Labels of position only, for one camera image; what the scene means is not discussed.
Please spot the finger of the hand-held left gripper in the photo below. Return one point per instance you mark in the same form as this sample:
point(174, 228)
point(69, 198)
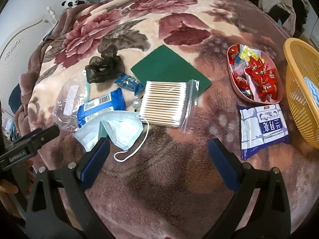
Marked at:
point(42, 135)

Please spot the green scouring pad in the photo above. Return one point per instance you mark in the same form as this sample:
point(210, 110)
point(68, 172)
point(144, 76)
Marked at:
point(169, 67)

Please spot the white carved headboard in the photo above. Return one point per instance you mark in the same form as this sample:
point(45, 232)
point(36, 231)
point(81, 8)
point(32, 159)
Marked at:
point(20, 42)

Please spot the pile of clothes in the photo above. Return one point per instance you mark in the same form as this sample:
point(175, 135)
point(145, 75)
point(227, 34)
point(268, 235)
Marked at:
point(281, 3)

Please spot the blue striped cloth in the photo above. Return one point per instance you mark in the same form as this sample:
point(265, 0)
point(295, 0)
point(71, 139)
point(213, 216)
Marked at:
point(312, 87)

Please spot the panda plush toy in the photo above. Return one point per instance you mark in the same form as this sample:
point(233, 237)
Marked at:
point(71, 3)

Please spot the floral plush blanket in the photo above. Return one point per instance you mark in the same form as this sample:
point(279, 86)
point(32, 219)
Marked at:
point(159, 191)

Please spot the person's left hand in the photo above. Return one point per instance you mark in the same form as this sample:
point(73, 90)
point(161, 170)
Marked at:
point(8, 187)

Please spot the blue mask packet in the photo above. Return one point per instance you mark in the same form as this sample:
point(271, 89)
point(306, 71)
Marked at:
point(104, 104)

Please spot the light blue face mask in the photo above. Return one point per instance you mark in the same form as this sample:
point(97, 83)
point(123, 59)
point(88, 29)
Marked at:
point(119, 127)

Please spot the white blue wet wipes pack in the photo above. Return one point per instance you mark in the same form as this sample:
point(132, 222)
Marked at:
point(261, 129)

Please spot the yellow plastic basket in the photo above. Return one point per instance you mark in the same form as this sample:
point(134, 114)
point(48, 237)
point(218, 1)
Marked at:
point(296, 92)

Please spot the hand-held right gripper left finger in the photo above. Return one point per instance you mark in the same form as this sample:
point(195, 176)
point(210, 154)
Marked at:
point(96, 161)

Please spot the clear plastic bag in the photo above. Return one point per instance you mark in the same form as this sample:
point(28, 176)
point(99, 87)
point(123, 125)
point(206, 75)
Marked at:
point(64, 109)

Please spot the bag of cotton swabs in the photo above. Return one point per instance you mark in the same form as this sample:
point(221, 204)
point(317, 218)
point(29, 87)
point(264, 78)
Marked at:
point(164, 102)

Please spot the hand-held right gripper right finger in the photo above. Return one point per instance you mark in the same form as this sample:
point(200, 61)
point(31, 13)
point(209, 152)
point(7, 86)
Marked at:
point(223, 164)

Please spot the pink tray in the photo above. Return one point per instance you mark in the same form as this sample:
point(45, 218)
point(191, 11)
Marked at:
point(278, 87)

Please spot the small blue snack packet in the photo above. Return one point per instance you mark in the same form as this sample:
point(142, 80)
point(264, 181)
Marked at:
point(129, 82)

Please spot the black organza scrunchie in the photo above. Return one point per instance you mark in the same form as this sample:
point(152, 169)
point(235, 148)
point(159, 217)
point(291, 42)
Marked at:
point(104, 66)

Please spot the pile of wrapped candies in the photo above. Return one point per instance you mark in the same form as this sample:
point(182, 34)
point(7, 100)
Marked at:
point(259, 77)

